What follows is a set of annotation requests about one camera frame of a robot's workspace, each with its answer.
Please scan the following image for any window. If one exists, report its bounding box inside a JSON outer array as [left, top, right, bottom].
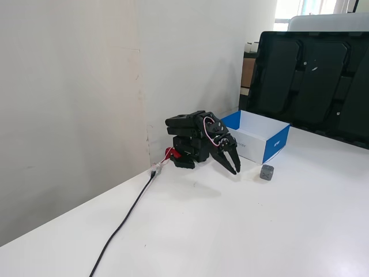
[[273, 0, 369, 31]]

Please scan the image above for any black power cable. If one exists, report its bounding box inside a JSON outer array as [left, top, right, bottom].
[[88, 170, 156, 277]]

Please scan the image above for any red white servo wire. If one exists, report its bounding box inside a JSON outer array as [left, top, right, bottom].
[[202, 116, 220, 145]]

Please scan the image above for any white taped cable connector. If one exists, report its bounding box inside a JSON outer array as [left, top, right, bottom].
[[149, 161, 165, 175]]

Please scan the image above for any gray block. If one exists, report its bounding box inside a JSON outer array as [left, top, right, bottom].
[[259, 164, 276, 182]]

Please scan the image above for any red table clamp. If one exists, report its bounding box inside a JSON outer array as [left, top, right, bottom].
[[164, 147, 182, 161]]

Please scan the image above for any brown cardboard box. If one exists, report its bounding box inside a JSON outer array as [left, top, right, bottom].
[[239, 51, 256, 98]]

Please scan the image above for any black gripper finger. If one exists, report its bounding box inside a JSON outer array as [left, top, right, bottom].
[[227, 146, 242, 174], [209, 148, 238, 176]]

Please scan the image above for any blue white cardboard box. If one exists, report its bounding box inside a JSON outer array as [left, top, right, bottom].
[[220, 110, 291, 165]]

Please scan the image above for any white rounded plastic object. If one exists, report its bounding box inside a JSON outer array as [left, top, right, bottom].
[[288, 12, 369, 33]]

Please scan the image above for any large black plastic tray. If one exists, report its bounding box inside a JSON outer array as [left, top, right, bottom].
[[238, 30, 369, 150]]

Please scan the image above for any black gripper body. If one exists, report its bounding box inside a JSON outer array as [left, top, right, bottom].
[[208, 126, 235, 155]]

